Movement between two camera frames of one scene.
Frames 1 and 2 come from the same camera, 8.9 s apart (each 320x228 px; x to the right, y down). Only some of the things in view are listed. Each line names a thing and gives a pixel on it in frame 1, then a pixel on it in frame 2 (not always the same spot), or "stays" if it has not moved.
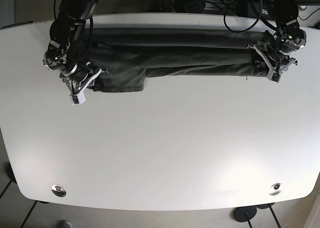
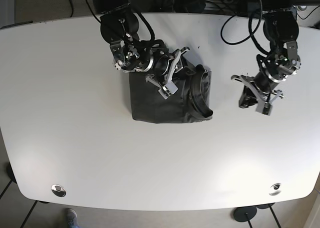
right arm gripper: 275,60 to 262,87
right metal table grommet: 276,189 stays
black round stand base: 244,214 stays
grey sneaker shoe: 64,224 to 71,217
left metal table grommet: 58,190 stays
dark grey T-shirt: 130,55 to 191,103
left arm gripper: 81,79 to 167,65
